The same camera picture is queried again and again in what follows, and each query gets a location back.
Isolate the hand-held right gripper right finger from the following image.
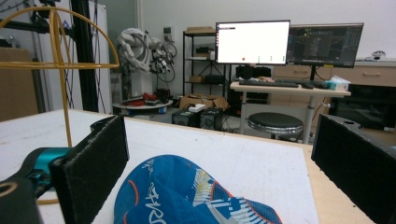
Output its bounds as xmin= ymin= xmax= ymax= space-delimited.
xmin=310 ymin=113 xmax=396 ymax=224

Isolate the black round stool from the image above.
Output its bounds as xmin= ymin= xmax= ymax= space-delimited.
xmin=247 ymin=111 xmax=304 ymax=141

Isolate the flat cardboard box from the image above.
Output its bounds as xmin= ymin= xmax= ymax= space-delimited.
xmin=185 ymin=25 xmax=217 ymax=35

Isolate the black keyboard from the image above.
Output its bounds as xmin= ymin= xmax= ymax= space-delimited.
xmin=238 ymin=79 xmax=301 ymax=89

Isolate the round white platform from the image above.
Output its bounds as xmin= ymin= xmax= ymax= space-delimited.
xmin=111 ymin=99 xmax=175 ymax=111

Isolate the monitor with white screen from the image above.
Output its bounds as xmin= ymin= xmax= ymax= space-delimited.
xmin=215 ymin=20 xmax=291 ymax=66

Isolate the black vertical post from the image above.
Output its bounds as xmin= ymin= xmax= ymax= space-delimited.
xmin=70 ymin=0 xmax=100 ymax=114

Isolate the black glass-front appliance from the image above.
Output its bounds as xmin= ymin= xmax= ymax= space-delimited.
xmin=328 ymin=83 xmax=396 ymax=131

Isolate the robot with white cover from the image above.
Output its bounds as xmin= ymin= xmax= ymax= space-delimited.
xmin=116 ymin=27 xmax=178 ymax=101

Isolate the teal tissue box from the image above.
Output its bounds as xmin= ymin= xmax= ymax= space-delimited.
xmin=323 ymin=75 xmax=352 ymax=92

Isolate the black computer case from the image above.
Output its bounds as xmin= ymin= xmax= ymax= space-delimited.
xmin=171 ymin=106 xmax=224 ymax=131

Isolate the blue patterned cap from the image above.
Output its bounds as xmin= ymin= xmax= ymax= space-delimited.
xmin=113 ymin=154 xmax=284 ymax=224

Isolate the monitor with dark screen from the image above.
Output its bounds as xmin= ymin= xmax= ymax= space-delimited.
xmin=286 ymin=22 xmax=365 ymax=69

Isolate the brown cardboard panel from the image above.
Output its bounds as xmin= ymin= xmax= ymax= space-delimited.
xmin=0 ymin=46 xmax=39 ymax=123

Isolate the open cardboard box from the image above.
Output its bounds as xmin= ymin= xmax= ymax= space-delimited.
xmin=178 ymin=93 xmax=231 ymax=111

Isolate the yellow wire hat stand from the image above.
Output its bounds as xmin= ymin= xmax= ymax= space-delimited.
xmin=0 ymin=6 xmax=121 ymax=206

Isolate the wooden drawer cabinet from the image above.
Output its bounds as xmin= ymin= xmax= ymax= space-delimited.
xmin=271 ymin=61 xmax=396 ymax=89

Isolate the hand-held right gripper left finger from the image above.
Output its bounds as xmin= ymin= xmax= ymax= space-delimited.
xmin=49 ymin=114 xmax=131 ymax=224

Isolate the light wooden desk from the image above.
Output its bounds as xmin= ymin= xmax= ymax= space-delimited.
xmin=229 ymin=80 xmax=352 ymax=145

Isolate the black metal shelf rack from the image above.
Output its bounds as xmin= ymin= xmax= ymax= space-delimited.
xmin=182 ymin=30 xmax=232 ymax=98

